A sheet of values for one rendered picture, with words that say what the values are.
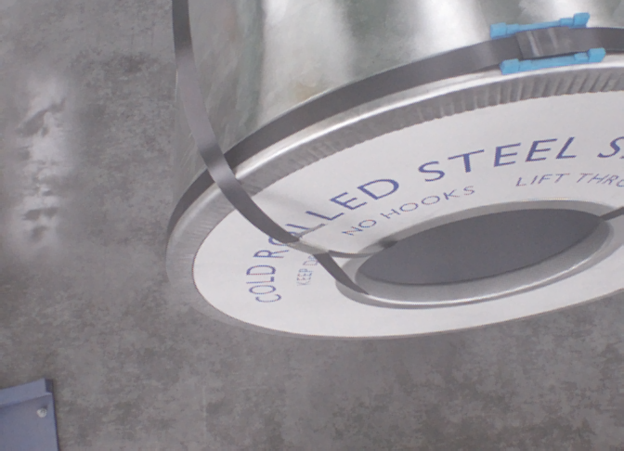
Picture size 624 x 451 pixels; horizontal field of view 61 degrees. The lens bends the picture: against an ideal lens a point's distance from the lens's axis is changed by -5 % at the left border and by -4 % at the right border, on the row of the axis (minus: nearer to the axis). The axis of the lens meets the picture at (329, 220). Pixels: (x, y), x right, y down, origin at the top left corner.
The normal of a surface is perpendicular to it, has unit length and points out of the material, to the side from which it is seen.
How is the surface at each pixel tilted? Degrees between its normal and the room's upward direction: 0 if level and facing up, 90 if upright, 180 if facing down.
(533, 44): 2
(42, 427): 0
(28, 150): 0
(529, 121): 90
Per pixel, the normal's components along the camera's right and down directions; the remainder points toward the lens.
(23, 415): -0.08, -0.41
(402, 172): 0.10, 0.90
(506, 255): -0.55, -0.30
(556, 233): -0.90, -0.10
